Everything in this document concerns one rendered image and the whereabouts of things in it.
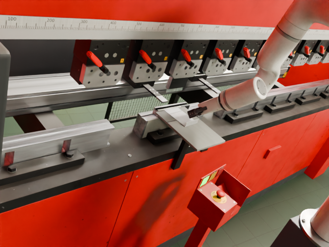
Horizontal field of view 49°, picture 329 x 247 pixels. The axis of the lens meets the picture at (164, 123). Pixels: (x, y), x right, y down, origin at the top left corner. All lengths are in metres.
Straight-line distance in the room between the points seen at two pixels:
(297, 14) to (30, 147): 0.93
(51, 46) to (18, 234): 0.83
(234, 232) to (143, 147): 1.34
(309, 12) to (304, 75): 2.41
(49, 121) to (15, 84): 0.19
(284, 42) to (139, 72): 0.49
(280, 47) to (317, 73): 2.32
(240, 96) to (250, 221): 1.64
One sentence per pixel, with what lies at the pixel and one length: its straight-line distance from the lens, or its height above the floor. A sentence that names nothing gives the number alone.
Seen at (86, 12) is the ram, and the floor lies 1.42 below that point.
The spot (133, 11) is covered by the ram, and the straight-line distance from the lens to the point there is 1.14.
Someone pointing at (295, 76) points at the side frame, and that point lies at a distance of 3.62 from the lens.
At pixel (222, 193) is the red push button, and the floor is 0.81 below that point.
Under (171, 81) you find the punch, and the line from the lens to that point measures 1.48.
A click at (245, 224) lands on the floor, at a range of 2.78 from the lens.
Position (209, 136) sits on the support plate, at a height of 1.00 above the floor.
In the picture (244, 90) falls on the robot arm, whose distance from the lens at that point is 1.30.
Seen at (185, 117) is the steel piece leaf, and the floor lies 1.00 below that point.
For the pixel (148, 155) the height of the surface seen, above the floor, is 0.87.
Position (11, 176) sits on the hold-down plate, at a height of 0.90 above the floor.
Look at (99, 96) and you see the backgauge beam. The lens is 1.64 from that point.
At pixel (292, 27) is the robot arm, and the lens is 1.21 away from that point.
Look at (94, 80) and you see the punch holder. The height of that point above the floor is 1.20.
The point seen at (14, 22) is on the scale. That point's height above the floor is 1.39.
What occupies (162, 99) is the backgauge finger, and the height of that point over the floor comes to 1.00.
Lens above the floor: 1.74
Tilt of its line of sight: 31 degrees down
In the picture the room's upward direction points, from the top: 21 degrees clockwise
